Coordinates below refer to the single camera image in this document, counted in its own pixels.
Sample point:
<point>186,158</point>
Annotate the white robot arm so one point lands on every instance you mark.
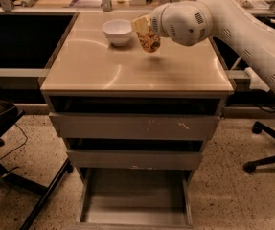
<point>189,22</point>

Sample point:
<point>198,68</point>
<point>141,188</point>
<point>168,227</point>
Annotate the grey top drawer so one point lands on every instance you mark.
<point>150,119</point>

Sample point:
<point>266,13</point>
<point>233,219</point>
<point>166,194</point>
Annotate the white ceramic bowl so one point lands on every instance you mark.
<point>118,32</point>

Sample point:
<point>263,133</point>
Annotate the black chair left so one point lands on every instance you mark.
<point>10,114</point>

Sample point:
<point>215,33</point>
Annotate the grey bottom drawer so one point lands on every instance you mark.
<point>120,199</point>

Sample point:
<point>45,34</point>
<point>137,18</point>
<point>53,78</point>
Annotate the black office chair right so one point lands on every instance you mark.
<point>263,154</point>

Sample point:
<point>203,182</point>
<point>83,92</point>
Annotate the grey drawer cabinet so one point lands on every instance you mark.
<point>88,68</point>

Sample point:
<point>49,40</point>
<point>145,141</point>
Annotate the orange soda can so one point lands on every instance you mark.
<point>150,42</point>

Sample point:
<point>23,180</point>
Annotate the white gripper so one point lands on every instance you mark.
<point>155,23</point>

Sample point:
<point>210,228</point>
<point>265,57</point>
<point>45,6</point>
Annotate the grey drawer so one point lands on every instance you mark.
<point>120,199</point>
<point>135,154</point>
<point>150,119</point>

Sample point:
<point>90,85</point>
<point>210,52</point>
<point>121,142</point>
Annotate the grey middle drawer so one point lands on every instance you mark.
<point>135,154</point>

